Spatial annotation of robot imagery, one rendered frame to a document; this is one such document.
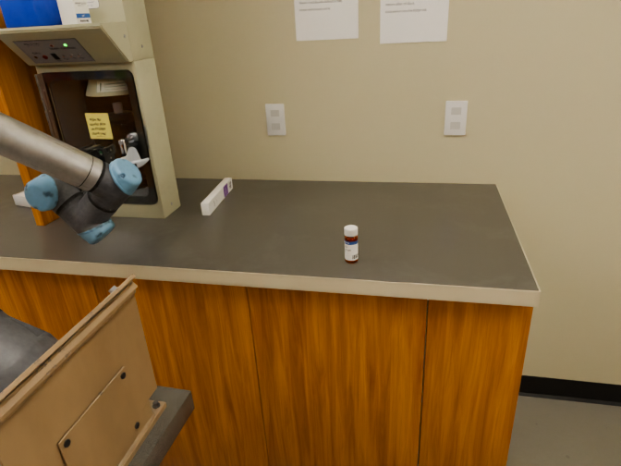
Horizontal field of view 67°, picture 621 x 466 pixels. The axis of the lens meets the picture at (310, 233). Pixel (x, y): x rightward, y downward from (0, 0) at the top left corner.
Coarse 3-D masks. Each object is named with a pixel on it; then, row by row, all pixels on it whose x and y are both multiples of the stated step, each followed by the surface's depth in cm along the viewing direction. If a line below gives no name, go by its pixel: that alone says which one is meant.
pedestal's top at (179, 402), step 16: (160, 400) 78; (176, 400) 77; (192, 400) 80; (160, 416) 74; (176, 416) 75; (160, 432) 72; (176, 432) 75; (144, 448) 69; (160, 448) 71; (128, 464) 67; (144, 464) 67
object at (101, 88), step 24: (48, 72) 136; (72, 72) 134; (96, 72) 132; (120, 72) 131; (48, 96) 139; (72, 96) 137; (96, 96) 136; (120, 96) 134; (72, 120) 141; (120, 120) 137; (72, 144) 144; (96, 144) 142; (144, 144) 139; (144, 168) 142; (144, 192) 146
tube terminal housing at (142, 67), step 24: (120, 0) 124; (144, 24) 134; (144, 48) 135; (144, 72) 135; (144, 96) 136; (144, 120) 137; (168, 144) 150; (168, 168) 150; (168, 192) 151; (120, 216) 153; (144, 216) 151
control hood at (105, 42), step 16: (0, 32) 123; (16, 32) 122; (32, 32) 121; (48, 32) 120; (64, 32) 120; (80, 32) 119; (96, 32) 118; (112, 32) 120; (16, 48) 128; (96, 48) 124; (112, 48) 123; (128, 48) 127; (32, 64) 134; (48, 64) 133; (64, 64) 132
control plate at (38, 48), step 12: (24, 48) 127; (36, 48) 127; (48, 48) 126; (60, 48) 125; (72, 48) 125; (36, 60) 132; (48, 60) 131; (60, 60) 130; (72, 60) 130; (84, 60) 129
